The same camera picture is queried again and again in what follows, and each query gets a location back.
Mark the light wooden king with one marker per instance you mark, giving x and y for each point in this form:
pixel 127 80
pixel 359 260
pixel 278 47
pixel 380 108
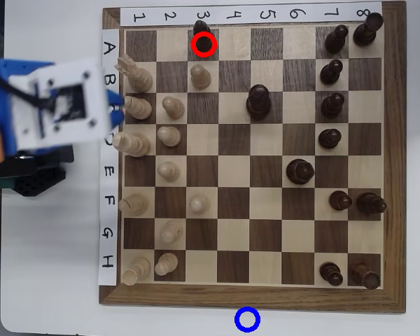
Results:
pixel 134 143

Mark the light wooden rook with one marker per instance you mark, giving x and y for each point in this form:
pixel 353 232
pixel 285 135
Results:
pixel 136 271

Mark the dark pawn at 6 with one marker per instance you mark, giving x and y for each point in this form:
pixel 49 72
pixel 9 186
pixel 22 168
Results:
pixel 300 171

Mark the dark wooden bishop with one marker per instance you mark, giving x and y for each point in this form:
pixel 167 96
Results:
pixel 371 203

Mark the light wooden pawn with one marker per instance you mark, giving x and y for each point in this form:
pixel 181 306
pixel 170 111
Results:
pixel 168 136
pixel 199 204
pixel 173 108
pixel 166 264
pixel 200 77
pixel 168 171
pixel 171 232

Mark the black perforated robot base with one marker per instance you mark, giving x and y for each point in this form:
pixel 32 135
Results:
pixel 38 182

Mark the light wooden bishop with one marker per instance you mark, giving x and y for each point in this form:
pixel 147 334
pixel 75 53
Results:
pixel 134 204
pixel 139 108

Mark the dark wooden pawn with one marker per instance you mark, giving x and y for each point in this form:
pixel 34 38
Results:
pixel 203 45
pixel 331 273
pixel 336 40
pixel 330 73
pixel 329 138
pixel 332 105
pixel 340 200

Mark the dark wooden rook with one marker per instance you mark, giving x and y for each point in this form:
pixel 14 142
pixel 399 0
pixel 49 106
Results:
pixel 367 29
pixel 365 276

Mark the wooden chessboard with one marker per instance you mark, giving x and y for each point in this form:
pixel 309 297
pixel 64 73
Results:
pixel 231 175

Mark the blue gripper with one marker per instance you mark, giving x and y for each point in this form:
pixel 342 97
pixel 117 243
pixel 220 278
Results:
pixel 116 108

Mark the light wooden knight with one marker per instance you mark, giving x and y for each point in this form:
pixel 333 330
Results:
pixel 140 78

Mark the dark pawn at 5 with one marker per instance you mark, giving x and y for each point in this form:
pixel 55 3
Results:
pixel 259 103

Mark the green clamp piece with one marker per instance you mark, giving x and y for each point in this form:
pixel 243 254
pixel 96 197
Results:
pixel 0 182

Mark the white number label strip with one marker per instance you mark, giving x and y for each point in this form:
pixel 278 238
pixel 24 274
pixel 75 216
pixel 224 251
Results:
pixel 217 15

